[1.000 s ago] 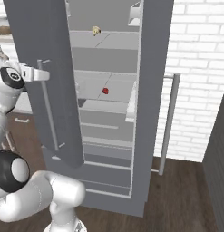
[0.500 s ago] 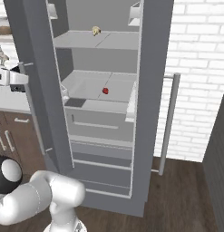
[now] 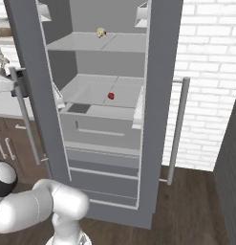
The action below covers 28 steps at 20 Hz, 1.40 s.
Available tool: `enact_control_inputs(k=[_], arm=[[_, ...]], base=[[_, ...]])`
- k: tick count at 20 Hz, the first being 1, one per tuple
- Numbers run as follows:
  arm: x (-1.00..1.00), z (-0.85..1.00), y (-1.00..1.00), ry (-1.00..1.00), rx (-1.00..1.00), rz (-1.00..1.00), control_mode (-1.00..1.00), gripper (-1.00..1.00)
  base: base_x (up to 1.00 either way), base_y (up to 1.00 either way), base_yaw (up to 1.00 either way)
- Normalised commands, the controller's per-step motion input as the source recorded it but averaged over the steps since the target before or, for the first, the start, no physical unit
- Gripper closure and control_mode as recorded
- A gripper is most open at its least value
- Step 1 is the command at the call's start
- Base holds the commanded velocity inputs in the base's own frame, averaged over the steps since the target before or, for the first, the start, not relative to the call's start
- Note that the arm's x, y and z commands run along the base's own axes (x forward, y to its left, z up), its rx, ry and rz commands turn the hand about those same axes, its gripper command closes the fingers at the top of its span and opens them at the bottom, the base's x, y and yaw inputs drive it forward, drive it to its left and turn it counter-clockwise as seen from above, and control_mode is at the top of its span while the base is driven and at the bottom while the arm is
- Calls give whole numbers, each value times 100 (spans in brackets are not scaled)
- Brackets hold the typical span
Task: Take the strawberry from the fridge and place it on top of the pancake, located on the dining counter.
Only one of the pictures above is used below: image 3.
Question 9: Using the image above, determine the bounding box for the grey fridge drawer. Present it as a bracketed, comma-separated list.
[58, 103, 144, 151]

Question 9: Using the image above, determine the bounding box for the grey fridge shelf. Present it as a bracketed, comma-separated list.
[58, 73, 146, 110]
[45, 31, 148, 55]

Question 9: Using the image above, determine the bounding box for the grey right fridge door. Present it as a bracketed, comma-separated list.
[137, 0, 184, 231]

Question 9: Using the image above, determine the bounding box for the grey fridge door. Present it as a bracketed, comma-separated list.
[137, 0, 184, 231]
[4, 0, 73, 184]

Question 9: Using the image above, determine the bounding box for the grey fridge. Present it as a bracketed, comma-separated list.
[36, 0, 155, 231]

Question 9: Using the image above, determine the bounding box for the grey left fridge door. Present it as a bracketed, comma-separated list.
[4, 0, 73, 184]

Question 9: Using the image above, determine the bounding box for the white door bin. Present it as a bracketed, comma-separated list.
[52, 81, 67, 112]
[37, 1, 54, 23]
[134, 1, 149, 30]
[131, 85, 146, 130]

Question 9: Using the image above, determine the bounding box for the pale yellow food item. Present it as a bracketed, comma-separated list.
[97, 27, 107, 39]

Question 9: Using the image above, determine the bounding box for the brown cupboard run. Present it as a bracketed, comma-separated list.
[0, 116, 51, 187]

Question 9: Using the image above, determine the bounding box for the glass jar with brown contents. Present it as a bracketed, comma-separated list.
[0, 15, 14, 38]

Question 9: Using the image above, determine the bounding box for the grey right door handle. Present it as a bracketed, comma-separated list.
[159, 76, 191, 187]

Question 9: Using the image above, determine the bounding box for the grey door handle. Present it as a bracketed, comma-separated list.
[8, 66, 50, 167]
[159, 76, 191, 187]

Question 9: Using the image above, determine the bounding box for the grey left door handle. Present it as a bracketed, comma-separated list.
[8, 66, 50, 167]

